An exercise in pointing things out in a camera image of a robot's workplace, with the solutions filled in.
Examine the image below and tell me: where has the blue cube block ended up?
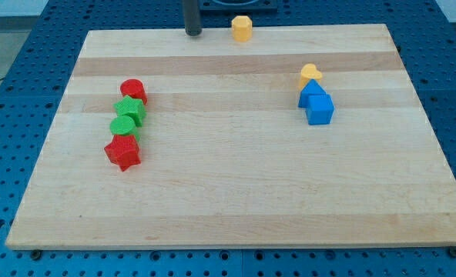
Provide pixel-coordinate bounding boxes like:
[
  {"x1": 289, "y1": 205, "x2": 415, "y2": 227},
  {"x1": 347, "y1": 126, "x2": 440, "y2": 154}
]
[{"x1": 306, "y1": 94, "x2": 334, "y2": 125}]

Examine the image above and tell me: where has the blue triangle block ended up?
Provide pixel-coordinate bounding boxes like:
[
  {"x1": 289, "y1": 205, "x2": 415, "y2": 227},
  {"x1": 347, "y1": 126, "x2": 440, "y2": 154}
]
[{"x1": 298, "y1": 79, "x2": 326, "y2": 108}]

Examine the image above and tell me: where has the yellow hexagon block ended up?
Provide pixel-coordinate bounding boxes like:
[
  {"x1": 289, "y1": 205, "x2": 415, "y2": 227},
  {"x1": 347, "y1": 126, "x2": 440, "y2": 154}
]
[{"x1": 231, "y1": 15, "x2": 253, "y2": 42}]

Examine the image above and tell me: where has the yellow heart block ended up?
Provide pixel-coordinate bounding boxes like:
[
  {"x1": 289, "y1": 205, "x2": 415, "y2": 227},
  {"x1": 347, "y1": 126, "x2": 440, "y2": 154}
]
[{"x1": 299, "y1": 63, "x2": 323, "y2": 89}]

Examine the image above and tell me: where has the red cylinder block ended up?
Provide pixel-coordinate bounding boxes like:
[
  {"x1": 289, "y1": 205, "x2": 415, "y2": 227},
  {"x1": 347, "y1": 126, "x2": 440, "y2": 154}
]
[{"x1": 119, "y1": 78, "x2": 148, "y2": 105}]

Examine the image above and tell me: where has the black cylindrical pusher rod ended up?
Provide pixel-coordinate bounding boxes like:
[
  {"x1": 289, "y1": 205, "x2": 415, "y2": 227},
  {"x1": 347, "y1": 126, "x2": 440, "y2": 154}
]
[{"x1": 182, "y1": 0, "x2": 202, "y2": 37}]

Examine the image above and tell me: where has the wooden board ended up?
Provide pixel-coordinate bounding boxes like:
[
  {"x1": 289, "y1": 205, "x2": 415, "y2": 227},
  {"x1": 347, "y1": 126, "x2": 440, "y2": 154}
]
[{"x1": 6, "y1": 24, "x2": 456, "y2": 250}]

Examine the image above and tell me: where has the red star block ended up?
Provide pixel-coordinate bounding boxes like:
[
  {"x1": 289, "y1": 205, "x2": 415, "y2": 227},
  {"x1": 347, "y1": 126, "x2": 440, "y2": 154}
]
[{"x1": 104, "y1": 135, "x2": 141, "y2": 172}]

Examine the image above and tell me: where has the green star block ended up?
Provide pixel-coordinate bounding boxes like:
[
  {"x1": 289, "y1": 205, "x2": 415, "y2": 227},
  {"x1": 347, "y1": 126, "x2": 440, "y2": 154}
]
[{"x1": 113, "y1": 95, "x2": 146, "y2": 127}]

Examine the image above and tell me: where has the green cylinder block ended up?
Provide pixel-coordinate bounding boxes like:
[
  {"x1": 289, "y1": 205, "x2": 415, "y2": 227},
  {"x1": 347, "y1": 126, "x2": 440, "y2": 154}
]
[{"x1": 109, "y1": 115, "x2": 140, "y2": 141}]

